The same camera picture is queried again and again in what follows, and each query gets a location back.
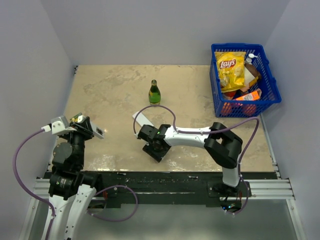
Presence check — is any white cap bottle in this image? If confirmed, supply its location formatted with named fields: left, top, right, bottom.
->
left=245, top=53, right=258, bottom=65

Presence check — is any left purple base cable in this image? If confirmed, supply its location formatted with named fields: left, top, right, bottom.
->
left=86, top=184, right=139, bottom=223

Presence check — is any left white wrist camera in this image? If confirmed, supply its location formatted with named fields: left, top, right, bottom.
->
left=41, top=115, right=76, bottom=136

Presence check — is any white remote control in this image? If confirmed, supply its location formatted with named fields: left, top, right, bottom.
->
left=132, top=111, right=154, bottom=127
left=89, top=120, right=105, bottom=139

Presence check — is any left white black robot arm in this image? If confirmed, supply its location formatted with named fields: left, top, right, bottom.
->
left=41, top=113, right=104, bottom=240

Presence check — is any brown white snack package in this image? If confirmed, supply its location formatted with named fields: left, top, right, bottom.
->
left=244, top=63, right=262, bottom=89

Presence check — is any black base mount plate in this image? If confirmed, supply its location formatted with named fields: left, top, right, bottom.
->
left=43, top=169, right=280, bottom=209

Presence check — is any yellow chips bag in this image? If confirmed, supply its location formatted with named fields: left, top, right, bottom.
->
left=214, top=51, right=246, bottom=93

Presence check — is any green glass bottle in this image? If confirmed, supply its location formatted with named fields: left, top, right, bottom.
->
left=148, top=79, right=161, bottom=105

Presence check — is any blue plastic basket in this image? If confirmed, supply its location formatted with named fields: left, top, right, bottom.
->
left=209, top=43, right=282, bottom=118

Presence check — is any orange carton box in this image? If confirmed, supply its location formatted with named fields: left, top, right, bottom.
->
left=234, top=88, right=262, bottom=101

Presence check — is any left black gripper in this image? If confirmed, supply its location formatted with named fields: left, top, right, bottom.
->
left=60, top=115, right=95, bottom=168

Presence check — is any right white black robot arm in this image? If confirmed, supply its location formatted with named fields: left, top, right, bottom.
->
left=136, top=122, right=243, bottom=197

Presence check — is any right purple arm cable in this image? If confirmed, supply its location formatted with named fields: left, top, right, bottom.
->
left=132, top=104, right=261, bottom=213

